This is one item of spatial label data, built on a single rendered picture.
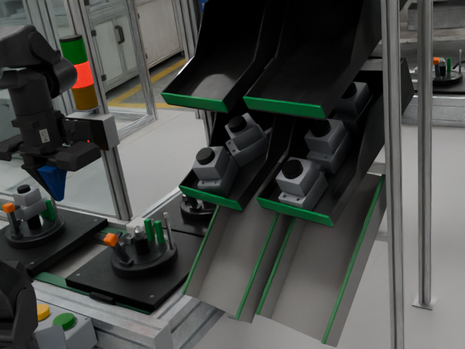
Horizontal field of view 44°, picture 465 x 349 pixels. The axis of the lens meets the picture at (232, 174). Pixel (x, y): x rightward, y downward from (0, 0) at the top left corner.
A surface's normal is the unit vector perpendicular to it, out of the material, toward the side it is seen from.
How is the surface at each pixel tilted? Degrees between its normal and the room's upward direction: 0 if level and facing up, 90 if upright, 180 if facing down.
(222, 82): 25
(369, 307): 0
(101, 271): 0
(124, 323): 0
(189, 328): 90
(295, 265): 45
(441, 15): 92
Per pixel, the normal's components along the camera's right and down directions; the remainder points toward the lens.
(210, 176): -0.31, 0.75
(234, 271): -0.56, -0.37
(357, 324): -0.13, -0.91
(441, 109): -0.52, 0.41
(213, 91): -0.40, -0.65
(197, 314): 0.84, 0.11
